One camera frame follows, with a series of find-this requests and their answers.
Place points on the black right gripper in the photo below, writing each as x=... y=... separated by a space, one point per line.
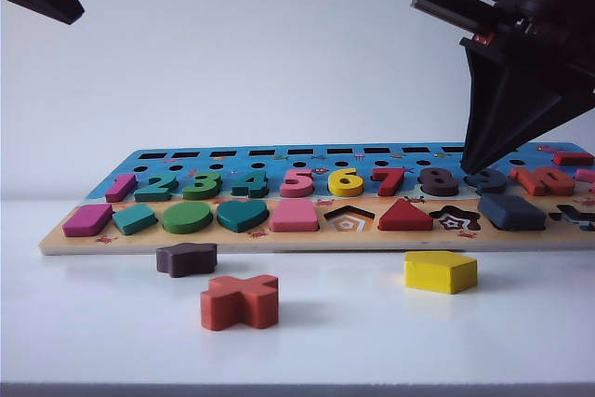
x=558 y=20

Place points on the dark blue cube block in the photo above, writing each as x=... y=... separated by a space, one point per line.
x=511 y=213

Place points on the dark blue number nine piece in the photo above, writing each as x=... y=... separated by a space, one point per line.
x=490 y=189

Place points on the orange number ten piece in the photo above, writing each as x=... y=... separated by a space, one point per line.
x=530 y=185

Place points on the red rectangular bar piece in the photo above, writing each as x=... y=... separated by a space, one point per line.
x=576 y=158

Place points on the dark brown number eight piece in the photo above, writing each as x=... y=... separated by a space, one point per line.
x=437 y=192

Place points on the small pink puzzle piece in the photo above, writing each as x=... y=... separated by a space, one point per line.
x=586 y=175

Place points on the red number seven piece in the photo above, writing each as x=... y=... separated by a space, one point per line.
x=386 y=174

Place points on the red triangle block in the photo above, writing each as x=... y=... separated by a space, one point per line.
x=404 y=220

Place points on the yellow number six piece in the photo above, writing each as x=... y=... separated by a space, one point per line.
x=346 y=192

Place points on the yellow pentagon block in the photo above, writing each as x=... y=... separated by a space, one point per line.
x=437 y=273

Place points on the magenta number one piece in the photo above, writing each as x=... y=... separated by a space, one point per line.
x=121 y=185

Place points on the pink number five piece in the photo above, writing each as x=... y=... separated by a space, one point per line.
x=297 y=190

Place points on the pink trapezoid block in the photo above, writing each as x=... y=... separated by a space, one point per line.
x=295 y=218

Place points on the magenta rectangle block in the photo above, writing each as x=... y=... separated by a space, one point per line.
x=86 y=222

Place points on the teal number two piece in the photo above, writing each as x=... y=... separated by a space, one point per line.
x=155 y=194

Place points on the teal rectangle block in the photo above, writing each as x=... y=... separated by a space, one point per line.
x=135 y=221

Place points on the teal number four piece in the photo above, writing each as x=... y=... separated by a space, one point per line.
x=255 y=183

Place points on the green number three piece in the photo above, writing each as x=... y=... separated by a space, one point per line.
x=200 y=193

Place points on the green circle block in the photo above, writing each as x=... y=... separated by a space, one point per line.
x=186 y=219

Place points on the teal heart block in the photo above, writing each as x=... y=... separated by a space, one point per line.
x=241 y=216

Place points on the wooden number shape puzzle board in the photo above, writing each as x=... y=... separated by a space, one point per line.
x=232 y=241

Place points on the dark purple star block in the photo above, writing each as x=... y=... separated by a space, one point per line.
x=186 y=260

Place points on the orange cross block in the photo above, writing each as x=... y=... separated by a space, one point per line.
x=237 y=304

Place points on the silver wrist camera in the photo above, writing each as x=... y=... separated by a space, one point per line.
x=446 y=6

